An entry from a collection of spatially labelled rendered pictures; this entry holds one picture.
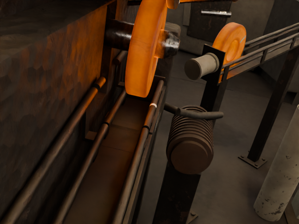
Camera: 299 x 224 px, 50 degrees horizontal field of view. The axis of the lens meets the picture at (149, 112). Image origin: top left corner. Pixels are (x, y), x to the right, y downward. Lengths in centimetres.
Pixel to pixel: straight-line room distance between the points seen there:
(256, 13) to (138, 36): 273
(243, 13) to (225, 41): 220
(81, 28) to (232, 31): 65
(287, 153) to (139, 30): 100
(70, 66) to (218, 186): 129
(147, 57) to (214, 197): 115
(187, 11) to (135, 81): 279
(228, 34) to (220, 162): 93
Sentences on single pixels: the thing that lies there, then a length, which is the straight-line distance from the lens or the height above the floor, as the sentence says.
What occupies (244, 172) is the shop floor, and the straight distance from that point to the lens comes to 175.
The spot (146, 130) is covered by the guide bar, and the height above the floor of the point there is 71.
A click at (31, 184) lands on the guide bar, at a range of 33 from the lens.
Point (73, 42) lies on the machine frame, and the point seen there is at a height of 85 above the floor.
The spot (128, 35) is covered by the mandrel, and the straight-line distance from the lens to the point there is 50.
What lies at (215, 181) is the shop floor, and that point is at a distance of 161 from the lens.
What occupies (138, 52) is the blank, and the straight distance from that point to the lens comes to 44.
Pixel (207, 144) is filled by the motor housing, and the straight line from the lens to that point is 86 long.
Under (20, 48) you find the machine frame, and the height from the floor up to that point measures 87.
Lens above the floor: 96
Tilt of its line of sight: 28 degrees down
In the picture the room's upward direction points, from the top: 11 degrees clockwise
